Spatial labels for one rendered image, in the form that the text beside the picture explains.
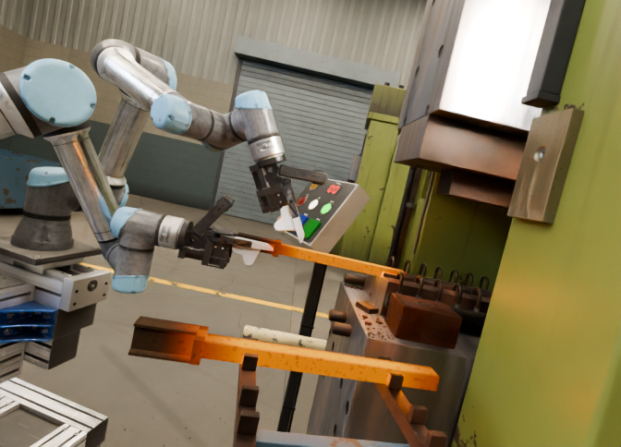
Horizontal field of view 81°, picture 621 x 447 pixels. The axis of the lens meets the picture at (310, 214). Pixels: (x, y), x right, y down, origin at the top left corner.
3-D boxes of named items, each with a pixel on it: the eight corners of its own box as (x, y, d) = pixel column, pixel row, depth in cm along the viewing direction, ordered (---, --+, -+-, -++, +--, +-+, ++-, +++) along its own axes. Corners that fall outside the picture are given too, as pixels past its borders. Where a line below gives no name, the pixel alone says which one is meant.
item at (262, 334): (240, 342, 124) (244, 327, 123) (243, 335, 129) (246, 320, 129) (366, 366, 127) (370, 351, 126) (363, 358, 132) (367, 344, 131)
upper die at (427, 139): (418, 158, 79) (429, 114, 78) (393, 162, 99) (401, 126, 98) (599, 199, 81) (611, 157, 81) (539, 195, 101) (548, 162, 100)
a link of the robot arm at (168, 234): (173, 213, 89) (161, 217, 81) (191, 218, 89) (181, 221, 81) (166, 243, 89) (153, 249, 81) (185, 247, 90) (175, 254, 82)
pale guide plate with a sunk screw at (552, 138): (541, 222, 54) (572, 107, 53) (505, 215, 63) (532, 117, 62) (554, 224, 54) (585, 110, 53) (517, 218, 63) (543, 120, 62)
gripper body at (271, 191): (266, 213, 90) (250, 166, 89) (299, 203, 90) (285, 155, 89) (263, 216, 82) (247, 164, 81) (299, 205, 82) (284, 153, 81)
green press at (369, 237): (327, 268, 541) (372, 71, 517) (322, 252, 664) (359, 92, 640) (470, 298, 549) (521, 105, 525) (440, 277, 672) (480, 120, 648)
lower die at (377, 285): (380, 314, 82) (388, 278, 81) (363, 288, 101) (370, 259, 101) (555, 350, 84) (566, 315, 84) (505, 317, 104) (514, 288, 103)
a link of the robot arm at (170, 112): (79, 18, 93) (181, 91, 70) (121, 38, 103) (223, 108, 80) (66, 61, 96) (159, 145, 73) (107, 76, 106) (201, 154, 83)
